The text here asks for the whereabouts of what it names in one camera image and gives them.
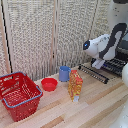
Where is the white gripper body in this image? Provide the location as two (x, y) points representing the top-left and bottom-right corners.
(91, 58), (107, 70)

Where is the red plastic bowl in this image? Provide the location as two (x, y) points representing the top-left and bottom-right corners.
(40, 77), (59, 93)

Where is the black toaster oven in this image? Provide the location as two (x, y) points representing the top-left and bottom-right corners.
(90, 31), (128, 78)

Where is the orange yellow carton box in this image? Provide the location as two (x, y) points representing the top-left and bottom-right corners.
(67, 69), (84, 103)

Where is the blue mug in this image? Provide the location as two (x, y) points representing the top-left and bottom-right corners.
(58, 65), (72, 83)

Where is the woven folding screen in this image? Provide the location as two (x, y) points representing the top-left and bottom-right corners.
(0, 0), (116, 82)

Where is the red plastic shopping basket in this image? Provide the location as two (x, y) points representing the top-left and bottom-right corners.
(0, 71), (44, 123)

